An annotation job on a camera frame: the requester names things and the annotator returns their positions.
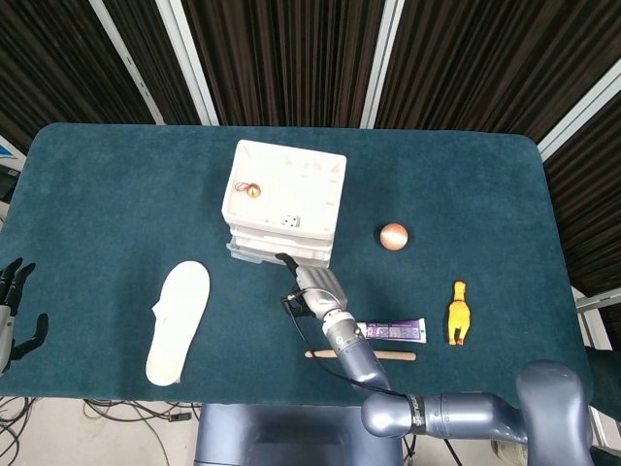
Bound teal table cloth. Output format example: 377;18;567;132
0;121;596;414

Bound purple white toothpaste tube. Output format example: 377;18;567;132
357;317;428;345

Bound white plastic drawer organizer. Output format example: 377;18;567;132
220;139;348;269

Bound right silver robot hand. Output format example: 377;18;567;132
274;252;349;320

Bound wooden drumstick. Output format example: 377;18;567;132
304;349;417;361

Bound yellow rubber chicken toy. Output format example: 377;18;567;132
446;280;472;347

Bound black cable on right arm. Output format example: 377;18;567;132
282;294;462;466

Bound white frame post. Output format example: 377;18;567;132
359;0;405;128
89;0;166;125
537;62;621;161
155;0;220;126

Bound blue-grey robot torso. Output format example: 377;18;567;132
193;403;404;466

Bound blue white sign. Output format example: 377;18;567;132
0;135;26;171

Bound black floor cables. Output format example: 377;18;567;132
0;395;200;466

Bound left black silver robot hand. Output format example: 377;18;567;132
0;256;50;376

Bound white flat slipper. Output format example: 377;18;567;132
145;260;212;387

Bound copper coloured ball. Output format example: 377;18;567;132
379;222;410;251

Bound aluminium frame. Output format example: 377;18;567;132
574;285;621;353

